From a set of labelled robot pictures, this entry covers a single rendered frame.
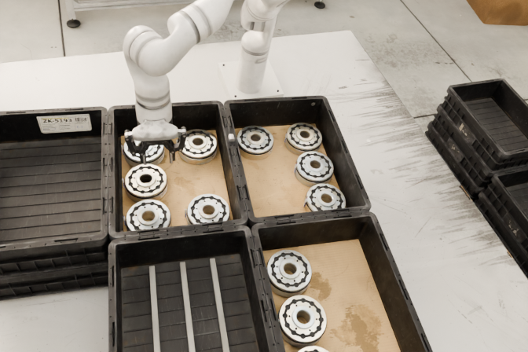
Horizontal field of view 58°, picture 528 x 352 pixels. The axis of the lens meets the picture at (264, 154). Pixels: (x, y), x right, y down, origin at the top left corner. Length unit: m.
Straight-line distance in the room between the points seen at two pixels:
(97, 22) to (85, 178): 2.06
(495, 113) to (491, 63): 1.30
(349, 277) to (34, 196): 0.77
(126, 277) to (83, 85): 0.81
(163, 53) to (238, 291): 0.54
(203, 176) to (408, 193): 0.64
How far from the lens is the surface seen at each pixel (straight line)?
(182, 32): 0.93
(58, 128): 1.36
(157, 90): 0.97
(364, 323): 1.14
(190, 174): 1.27
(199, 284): 1.11
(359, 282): 1.17
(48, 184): 1.30
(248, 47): 1.52
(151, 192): 1.21
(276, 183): 1.28
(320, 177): 1.28
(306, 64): 1.87
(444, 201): 1.58
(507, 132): 2.29
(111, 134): 1.26
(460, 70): 3.43
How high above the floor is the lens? 1.83
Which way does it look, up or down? 49 degrees down
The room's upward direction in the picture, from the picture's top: 11 degrees clockwise
